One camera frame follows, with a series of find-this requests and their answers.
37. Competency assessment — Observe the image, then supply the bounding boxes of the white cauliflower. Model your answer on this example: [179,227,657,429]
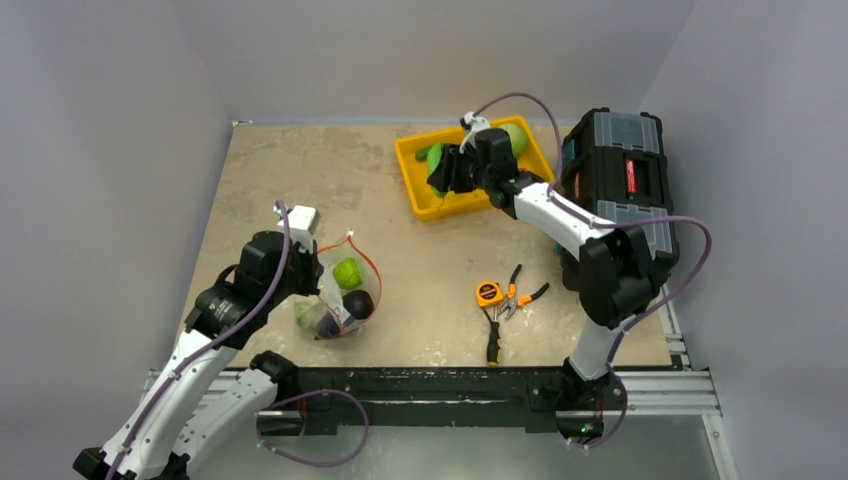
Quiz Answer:
[295,300,327,336]

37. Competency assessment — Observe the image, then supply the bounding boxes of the green lime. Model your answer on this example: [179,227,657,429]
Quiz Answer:
[332,257,363,290]

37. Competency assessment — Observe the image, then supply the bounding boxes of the clear orange zip bag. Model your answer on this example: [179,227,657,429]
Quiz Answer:
[295,230,382,340]

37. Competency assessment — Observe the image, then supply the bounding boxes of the purple eggplant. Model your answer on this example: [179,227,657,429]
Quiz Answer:
[316,289,375,339]

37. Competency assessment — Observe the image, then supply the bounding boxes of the light green cucumber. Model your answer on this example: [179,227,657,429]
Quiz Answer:
[425,143,446,199]

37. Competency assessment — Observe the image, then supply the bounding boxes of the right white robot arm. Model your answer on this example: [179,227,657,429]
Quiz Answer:
[427,128,668,407]

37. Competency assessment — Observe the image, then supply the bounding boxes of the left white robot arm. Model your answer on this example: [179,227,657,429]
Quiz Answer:
[72,227,323,479]

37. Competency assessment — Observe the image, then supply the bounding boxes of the dark green chili pepper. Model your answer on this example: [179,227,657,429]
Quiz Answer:
[415,147,431,161]

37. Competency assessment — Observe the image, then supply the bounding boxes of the green cabbage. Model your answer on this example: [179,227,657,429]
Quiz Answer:
[499,123,529,158]

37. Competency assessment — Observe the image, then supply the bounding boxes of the yellow plastic tray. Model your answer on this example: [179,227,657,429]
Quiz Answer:
[394,115,555,221]

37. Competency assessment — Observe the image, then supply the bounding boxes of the yellow tape measure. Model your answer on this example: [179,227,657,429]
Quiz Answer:
[475,281,504,309]

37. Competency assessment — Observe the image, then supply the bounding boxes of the black toolbox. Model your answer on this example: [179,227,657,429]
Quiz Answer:
[555,107,681,293]

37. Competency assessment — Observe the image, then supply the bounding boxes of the black yellow screwdriver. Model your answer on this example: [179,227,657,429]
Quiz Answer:
[483,308,501,367]

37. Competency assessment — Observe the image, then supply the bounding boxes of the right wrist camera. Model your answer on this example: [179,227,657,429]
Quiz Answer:
[459,111,491,153]

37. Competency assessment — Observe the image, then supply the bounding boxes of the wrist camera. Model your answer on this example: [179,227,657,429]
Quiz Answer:
[459,111,491,153]
[273,201,320,253]

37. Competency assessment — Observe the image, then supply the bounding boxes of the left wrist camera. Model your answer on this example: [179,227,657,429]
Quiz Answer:
[273,201,320,253]

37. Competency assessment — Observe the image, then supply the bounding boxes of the orange handled pliers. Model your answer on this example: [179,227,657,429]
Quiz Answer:
[497,264,550,321]

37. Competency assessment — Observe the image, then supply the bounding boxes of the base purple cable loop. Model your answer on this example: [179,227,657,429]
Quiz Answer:
[255,389,368,469]

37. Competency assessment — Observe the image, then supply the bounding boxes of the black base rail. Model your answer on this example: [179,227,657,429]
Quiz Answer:
[247,351,625,441]

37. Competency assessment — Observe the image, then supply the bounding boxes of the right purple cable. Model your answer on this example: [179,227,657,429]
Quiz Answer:
[471,91,714,372]

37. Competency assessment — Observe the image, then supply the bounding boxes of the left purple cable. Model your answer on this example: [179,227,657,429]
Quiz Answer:
[102,199,294,480]

